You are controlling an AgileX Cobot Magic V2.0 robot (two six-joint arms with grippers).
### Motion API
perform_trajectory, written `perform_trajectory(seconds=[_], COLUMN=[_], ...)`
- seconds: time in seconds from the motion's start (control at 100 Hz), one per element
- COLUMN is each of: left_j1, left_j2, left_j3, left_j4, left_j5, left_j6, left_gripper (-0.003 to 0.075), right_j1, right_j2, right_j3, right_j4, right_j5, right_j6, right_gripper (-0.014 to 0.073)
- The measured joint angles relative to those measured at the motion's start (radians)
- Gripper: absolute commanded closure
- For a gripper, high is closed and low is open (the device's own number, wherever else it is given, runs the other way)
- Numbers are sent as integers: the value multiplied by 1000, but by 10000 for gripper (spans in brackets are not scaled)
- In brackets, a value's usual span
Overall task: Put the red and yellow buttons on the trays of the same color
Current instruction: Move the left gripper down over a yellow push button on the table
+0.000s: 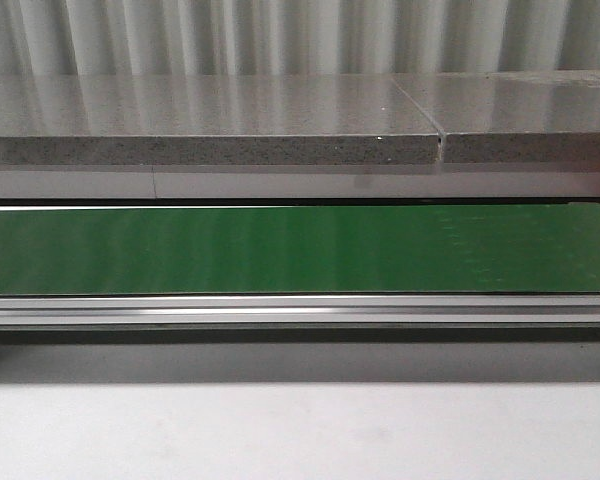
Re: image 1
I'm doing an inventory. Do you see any grey stone countertop slab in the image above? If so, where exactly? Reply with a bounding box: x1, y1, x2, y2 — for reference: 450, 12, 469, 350
0, 75, 438, 166

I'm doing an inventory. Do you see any white pleated curtain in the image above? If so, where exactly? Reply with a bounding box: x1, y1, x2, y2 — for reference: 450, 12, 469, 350
0, 1, 600, 75

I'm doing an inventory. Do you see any aluminium conveyor side rail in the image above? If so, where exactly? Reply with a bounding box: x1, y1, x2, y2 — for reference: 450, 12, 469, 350
0, 294, 600, 330

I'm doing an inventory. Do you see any green conveyor belt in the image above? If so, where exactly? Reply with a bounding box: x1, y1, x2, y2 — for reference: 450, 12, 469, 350
0, 203, 600, 296

